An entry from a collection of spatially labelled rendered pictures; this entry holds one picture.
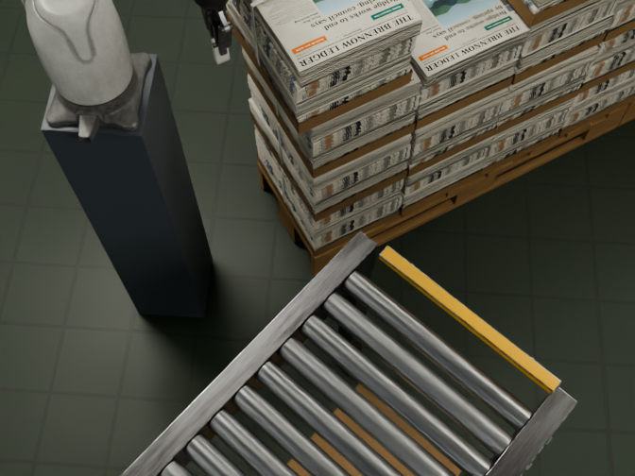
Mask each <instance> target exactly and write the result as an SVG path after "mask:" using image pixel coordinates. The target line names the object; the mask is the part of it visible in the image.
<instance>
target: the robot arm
mask: <svg viewBox="0 0 635 476"><path fill-rule="evenodd" d="M21 1H22V3H23V5H24V7H25V9H26V21H27V27H28V30H29V34H30V37H31V40H32V41H33V44H34V47H35V49H36V51H37V54H38V56H39V58H40V61H41V63H42V65H43V68H44V70H45V71H46V73H47V74H48V76H49V78H50V79H51V81H52V82H53V84H54V85H55V87H56V90H55V93H54V97H53V101H52V104H51V107H50V109H49V110H48V112H47V113H46V115H45V119H46V121H47V123H48V125H49V126H51V127H58V126H63V125H77V126H78V138H79V140H80V141H81V142H83V143H84V144H90V143H92V142H93V139H94V136H95V135H96V133H97V130H98V128H99V127H108V128H121V129H124V130H127V131H133V130H135V129H137V128H138V127H139V124H140V123H139V118H138V111H139V107H140V102H141V97H142V92H143V88H144V83H145V78H146V72H147V70H148V68H149V67H150V65H151V59H150V56H149V55H148V54H147V53H136V54H131V53H130V52H129V45H128V41H127V37H126V34H125V31H124V28H123V26H122V23H121V20H120V17H119V15H118V13H117V10H116V8H115V6H114V4H113V2H112V0H21ZM194 1H195V2H196V3H197V4H198V5H199V6H200V7H201V11H202V15H203V19H204V22H205V25H206V28H207V29H208V30H209V32H210V36H211V37H212V46H213V51H214V56H215V62H216V64H220V63H223V62H225V61H227V60H230V54H229V47H231V46H232V30H233V24H232V23H230V22H227V12H226V11H227V6H226V3H227V2H228V1H229V0H194Z"/></svg>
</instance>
